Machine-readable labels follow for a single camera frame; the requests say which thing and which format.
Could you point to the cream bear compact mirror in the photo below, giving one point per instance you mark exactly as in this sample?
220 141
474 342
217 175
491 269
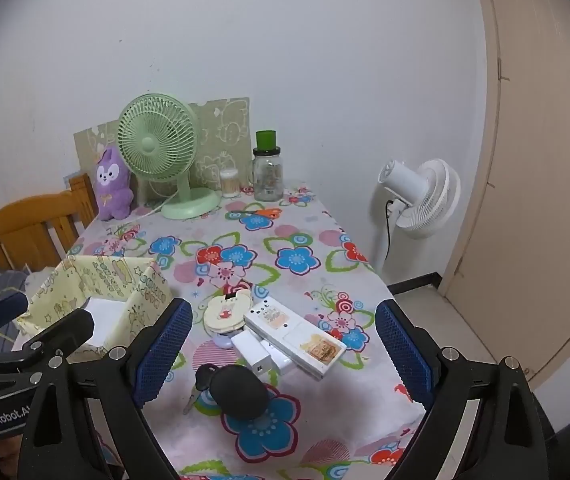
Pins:
227 310

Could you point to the wooden chair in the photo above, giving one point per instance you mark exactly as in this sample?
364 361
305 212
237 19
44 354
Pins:
25 225

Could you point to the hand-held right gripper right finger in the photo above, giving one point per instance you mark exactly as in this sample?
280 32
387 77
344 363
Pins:
402 355

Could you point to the clear cotton swab container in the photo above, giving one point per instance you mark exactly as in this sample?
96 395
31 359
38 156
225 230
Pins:
229 182

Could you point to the black rubber air blower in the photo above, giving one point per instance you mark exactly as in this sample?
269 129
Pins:
245 392

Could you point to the white charger block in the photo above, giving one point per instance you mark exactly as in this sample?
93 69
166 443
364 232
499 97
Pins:
252 355

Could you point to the white power strip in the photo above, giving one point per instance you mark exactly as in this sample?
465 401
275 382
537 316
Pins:
290 332

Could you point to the blue patterned paper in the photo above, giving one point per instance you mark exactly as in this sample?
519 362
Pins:
72 178

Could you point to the small lilac case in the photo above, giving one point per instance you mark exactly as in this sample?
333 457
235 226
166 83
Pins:
222 342

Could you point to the glass mason jar green lid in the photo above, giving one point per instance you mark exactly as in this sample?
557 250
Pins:
267 175

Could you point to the yellow cartoon printed box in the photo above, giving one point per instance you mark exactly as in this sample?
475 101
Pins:
150 290

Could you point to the key with black head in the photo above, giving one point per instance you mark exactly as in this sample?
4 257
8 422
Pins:
204 376

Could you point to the green desk fan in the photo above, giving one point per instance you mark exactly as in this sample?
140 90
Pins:
157 145

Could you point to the purple plush toy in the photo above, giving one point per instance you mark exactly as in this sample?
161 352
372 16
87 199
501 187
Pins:
112 185

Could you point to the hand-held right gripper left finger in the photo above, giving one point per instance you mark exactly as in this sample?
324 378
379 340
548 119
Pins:
165 350

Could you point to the white standing fan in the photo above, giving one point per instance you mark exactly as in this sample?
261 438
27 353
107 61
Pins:
430 195

